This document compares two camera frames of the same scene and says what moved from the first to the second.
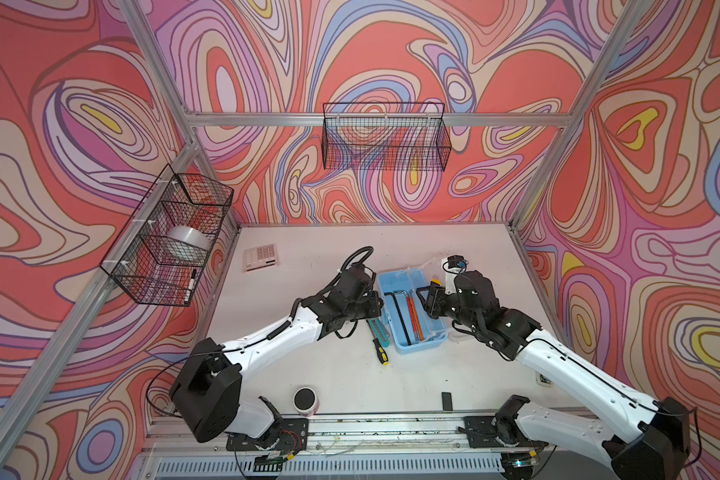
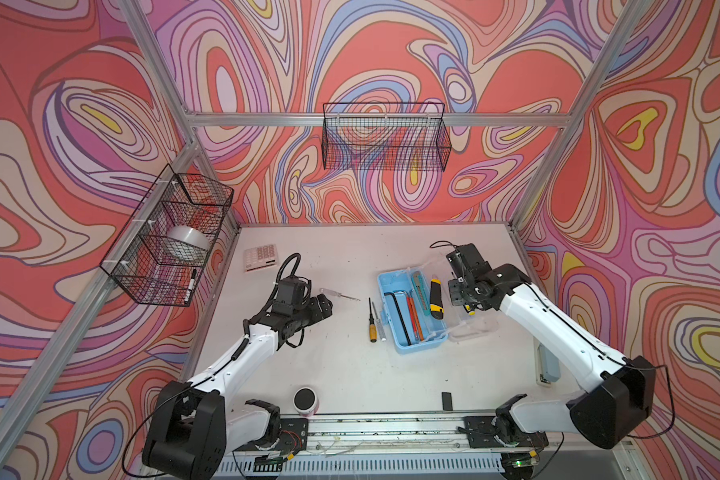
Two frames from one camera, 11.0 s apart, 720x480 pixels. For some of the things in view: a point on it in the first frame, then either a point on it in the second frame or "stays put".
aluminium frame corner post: (626, 23) stays put
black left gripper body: (369, 306) → (309, 313)
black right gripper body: (451, 306) → (461, 290)
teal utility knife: (379, 331) → (421, 290)
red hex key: (411, 314) stays put
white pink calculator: (260, 257) stays put
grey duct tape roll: (188, 245) stays put
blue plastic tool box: (414, 328) stays put
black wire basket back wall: (385, 137) stays put
